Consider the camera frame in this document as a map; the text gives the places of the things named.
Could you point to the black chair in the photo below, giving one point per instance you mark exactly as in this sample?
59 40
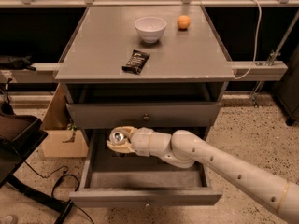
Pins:
20 135

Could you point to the red bull can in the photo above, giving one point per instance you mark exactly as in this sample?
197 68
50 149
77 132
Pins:
117 138

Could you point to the orange fruit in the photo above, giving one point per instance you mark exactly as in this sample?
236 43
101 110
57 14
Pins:
183 22

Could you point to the white ceramic bowl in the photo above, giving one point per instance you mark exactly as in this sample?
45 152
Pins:
150 29

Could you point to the open grey middle drawer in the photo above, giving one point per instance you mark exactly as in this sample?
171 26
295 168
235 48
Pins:
112 180

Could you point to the cardboard box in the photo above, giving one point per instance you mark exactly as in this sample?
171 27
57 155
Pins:
64 140

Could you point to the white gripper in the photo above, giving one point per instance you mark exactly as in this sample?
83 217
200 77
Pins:
141 141

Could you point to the grey drawer cabinet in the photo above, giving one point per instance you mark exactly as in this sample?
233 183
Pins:
146 92

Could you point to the metal railing frame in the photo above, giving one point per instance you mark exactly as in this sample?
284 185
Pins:
106 39

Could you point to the black bag on rail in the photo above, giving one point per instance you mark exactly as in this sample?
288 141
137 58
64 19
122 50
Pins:
16 63

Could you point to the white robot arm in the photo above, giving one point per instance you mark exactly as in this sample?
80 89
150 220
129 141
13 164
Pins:
183 149

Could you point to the black snack bar wrapper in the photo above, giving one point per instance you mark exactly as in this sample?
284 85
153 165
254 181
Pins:
136 62

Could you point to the closed grey upper drawer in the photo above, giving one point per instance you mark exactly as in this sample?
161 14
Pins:
103 116

